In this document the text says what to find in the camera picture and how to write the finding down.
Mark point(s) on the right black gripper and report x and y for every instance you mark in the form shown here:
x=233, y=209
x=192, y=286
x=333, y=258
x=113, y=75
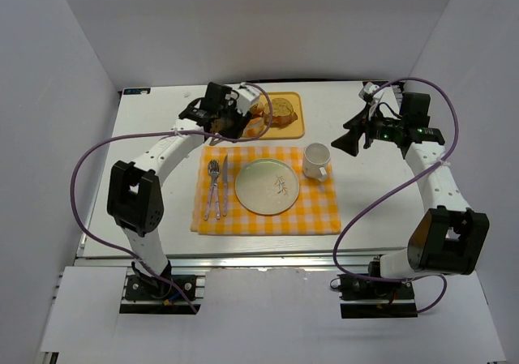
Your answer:
x=363, y=129

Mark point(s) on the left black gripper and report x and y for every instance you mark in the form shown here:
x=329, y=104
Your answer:
x=233, y=125

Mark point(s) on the glazed ring donut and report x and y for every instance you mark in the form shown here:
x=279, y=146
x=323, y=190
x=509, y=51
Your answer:
x=257, y=110

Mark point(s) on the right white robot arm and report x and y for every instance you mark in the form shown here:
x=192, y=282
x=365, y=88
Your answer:
x=449, y=238

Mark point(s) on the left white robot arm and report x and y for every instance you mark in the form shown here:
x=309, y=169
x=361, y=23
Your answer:
x=135, y=200

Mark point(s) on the sliced herb bread loaf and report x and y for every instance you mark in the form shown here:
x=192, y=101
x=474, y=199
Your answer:
x=282, y=113

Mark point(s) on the white ceramic mug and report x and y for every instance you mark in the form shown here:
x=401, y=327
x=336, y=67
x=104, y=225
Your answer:
x=316, y=157

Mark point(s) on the orange striped round bun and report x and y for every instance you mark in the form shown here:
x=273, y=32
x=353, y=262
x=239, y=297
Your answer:
x=254, y=127

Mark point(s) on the blue corner sticker right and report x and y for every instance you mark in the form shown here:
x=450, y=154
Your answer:
x=369, y=82

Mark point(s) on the blue corner sticker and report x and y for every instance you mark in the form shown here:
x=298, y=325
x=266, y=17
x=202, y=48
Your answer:
x=369, y=82
x=136, y=91

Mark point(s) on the yellow plastic tray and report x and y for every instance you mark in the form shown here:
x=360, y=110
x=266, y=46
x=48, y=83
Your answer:
x=294, y=130

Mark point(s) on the blue corner sticker left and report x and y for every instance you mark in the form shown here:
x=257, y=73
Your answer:
x=136, y=91

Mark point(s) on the cream plate with sprig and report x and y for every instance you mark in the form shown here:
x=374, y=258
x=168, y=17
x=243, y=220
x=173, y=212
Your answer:
x=267, y=187

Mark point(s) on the yellow checkered placemat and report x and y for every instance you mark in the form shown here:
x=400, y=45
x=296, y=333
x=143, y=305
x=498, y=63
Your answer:
x=315, y=211

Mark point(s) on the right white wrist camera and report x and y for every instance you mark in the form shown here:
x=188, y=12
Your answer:
x=372, y=96

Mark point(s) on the pink handled spoon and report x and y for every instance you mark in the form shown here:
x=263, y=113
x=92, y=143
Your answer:
x=208, y=204

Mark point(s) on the pink handled knife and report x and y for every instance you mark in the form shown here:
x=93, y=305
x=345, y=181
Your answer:
x=225, y=185

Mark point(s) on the aluminium table edge rail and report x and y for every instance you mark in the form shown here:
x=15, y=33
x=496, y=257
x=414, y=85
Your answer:
x=352, y=260

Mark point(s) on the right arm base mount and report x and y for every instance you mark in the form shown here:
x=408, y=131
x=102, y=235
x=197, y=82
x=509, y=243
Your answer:
x=364, y=299

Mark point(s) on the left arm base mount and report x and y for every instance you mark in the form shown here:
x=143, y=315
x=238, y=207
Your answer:
x=144, y=295

